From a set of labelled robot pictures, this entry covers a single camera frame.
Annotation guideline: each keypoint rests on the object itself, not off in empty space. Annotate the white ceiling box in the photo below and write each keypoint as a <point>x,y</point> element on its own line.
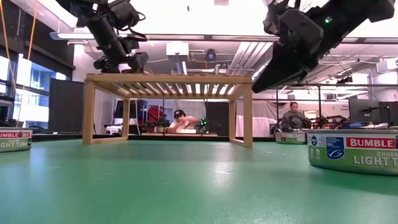
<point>177,49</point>

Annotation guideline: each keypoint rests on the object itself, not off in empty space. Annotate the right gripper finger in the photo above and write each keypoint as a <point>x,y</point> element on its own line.
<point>280,79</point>
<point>276,59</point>

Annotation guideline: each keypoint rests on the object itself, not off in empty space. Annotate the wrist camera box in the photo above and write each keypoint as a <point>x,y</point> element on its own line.
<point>137,60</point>
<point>271,18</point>

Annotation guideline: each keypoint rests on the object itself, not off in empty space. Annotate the long ceiling light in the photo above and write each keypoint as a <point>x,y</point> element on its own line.
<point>73,35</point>
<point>242,38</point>
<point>177,37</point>

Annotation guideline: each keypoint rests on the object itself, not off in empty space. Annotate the black background robot arm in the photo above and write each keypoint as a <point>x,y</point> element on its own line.
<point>326,120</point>
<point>205,124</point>

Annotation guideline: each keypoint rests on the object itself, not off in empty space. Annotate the black computer monitor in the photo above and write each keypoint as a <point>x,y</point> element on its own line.
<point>389,112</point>
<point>363,110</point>

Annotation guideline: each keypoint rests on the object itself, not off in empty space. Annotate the green table mat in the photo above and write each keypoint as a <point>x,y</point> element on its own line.
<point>186,186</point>

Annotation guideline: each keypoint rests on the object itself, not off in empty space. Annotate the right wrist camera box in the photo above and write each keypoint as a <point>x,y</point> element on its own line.
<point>271,18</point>

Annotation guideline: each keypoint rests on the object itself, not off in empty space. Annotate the black ceiling camera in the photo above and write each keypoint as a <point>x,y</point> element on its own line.
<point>211,55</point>

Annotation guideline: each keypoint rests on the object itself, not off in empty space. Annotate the black room partition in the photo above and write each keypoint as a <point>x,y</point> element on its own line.
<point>217,116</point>
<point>65,105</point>

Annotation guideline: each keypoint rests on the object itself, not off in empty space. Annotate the white hanging cloth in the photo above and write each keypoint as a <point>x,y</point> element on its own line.
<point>261,124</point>

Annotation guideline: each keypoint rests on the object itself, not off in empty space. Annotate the black metal rig frame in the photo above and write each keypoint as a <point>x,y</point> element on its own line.
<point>62,137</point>

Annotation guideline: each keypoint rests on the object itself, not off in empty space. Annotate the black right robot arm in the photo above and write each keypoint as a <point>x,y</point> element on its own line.
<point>357,15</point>

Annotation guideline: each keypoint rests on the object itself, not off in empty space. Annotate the person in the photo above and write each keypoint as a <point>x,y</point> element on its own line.
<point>293,109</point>
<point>183,121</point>

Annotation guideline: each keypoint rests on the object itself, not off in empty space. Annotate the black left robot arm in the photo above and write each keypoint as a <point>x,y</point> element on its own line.
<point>105,37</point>

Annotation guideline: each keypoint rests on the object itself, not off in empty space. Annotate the white ceiling duct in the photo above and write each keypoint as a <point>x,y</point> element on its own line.
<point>248,56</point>

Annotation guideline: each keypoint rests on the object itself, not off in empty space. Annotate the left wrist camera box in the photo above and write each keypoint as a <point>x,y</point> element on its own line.
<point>137,60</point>

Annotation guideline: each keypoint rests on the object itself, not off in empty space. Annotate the silver-lid green-label tuna can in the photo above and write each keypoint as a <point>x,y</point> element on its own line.
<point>15,140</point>
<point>289,137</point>
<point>351,155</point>

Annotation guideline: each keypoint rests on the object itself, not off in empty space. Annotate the wooden slatted shelf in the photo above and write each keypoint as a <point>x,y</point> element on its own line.
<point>168,77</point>

